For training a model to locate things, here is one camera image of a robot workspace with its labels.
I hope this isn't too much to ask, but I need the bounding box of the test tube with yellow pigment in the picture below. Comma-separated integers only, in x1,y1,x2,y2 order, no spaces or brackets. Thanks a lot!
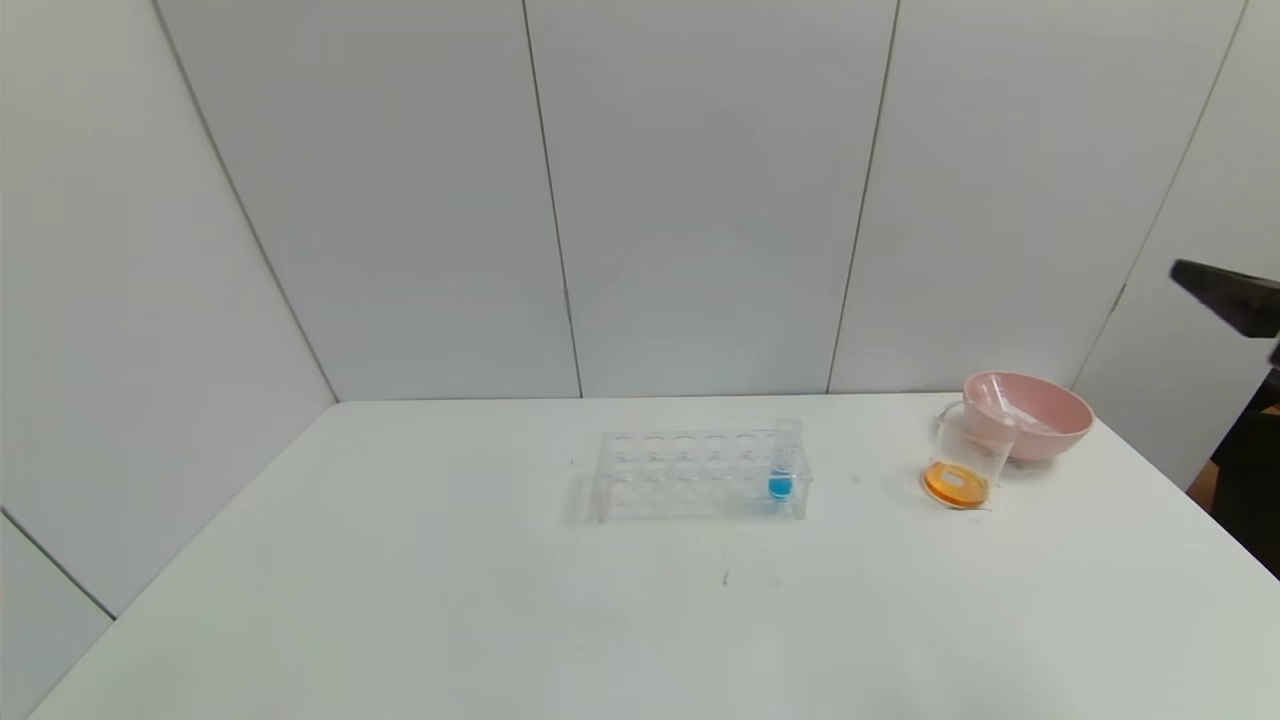
968,376,1018,425

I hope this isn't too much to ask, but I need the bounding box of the clear acrylic test tube rack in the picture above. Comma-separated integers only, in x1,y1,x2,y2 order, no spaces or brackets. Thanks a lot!
589,429,812,525

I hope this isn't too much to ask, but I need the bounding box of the test tube with blue pigment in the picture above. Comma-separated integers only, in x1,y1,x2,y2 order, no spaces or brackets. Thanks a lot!
770,417,805,502

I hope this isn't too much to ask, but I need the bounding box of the test tube with red pigment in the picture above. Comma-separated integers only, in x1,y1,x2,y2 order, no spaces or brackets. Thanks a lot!
1000,403,1065,435

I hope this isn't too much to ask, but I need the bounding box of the clear glass beaker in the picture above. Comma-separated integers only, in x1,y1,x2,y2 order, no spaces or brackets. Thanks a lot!
921,401,1019,513

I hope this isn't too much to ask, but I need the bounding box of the pink plastic bowl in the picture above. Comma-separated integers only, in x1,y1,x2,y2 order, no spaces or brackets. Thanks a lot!
961,371,1095,465

